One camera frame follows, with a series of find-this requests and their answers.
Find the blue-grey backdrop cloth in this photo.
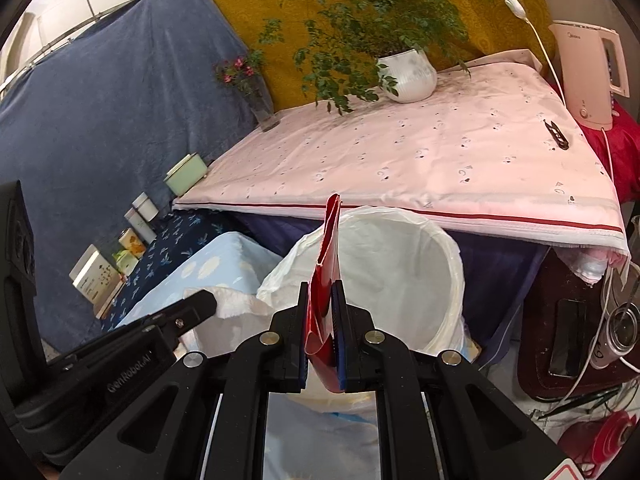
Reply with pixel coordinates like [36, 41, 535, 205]
[0, 0, 266, 351]

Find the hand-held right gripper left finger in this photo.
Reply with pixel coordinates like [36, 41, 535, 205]
[60, 282, 311, 480]

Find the small green packet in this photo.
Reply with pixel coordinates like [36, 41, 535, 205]
[112, 250, 140, 277]

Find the white jar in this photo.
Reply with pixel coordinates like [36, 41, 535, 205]
[132, 192, 157, 222]

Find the green plant in white pot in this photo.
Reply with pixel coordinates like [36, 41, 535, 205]
[257, 0, 496, 116]

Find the red cloth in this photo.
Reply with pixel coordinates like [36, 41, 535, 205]
[577, 100, 640, 201]

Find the green tissue box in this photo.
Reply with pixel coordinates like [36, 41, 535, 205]
[165, 154, 210, 197]

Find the black clip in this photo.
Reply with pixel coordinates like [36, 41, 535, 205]
[542, 119, 571, 152]

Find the white cable with switch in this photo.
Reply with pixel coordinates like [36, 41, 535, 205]
[487, 0, 571, 108]

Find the yellow floral box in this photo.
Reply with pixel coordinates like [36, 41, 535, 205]
[118, 228, 148, 256]

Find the clear plastic bag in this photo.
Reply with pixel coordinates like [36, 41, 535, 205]
[555, 245, 631, 286]

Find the white open gift box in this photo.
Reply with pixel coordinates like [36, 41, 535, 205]
[69, 244, 126, 321]

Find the white tissue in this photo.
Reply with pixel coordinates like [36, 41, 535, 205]
[182, 285, 273, 318]

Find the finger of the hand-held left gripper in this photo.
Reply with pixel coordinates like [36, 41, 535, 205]
[117, 290, 218, 346]

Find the dark red tray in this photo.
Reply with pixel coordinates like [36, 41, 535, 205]
[517, 250, 631, 403]

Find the glass vase with pink flowers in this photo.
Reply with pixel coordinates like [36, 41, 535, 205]
[214, 50, 281, 132]

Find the navy floral cloth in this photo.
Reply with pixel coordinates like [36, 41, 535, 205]
[100, 210, 236, 333]

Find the metal rack frame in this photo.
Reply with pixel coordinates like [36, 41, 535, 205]
[0, 0, 176, 96]

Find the mustard yellow cloth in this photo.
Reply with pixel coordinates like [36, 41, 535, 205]
[182, 0, 566, 111]

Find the white-lined trash bin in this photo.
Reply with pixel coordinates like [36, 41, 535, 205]
[256, 205, 476, 413]

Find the pink dotted cloth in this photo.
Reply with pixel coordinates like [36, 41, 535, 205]
[172, 49, 631, 261]

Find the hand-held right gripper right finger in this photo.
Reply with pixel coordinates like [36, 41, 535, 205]
[330, 280, 568, 480]

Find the pink electric kettle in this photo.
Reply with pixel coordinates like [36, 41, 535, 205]
[547, 20, 631, 131]

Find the tall white bottle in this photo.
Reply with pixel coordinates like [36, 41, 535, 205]
[125, 207, 157, 245]

